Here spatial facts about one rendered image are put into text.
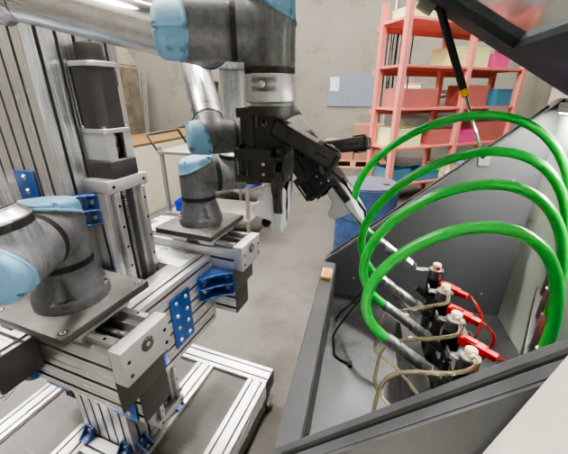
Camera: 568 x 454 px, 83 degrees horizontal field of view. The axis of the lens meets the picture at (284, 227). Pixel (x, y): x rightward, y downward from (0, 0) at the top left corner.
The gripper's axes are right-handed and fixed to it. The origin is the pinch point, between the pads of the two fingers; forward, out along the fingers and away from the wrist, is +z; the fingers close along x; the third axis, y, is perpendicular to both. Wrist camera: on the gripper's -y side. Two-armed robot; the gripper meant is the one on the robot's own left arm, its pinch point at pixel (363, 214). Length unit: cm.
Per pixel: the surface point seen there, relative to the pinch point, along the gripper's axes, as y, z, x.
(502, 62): -171, -78, -503
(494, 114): -26.9, -1.3, 0.5
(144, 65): 409, -726, -652
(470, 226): -14.1, 8.5, 22.6
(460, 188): -15.9, 4.8, 15.6
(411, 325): 1.7, 19.5, 11.3
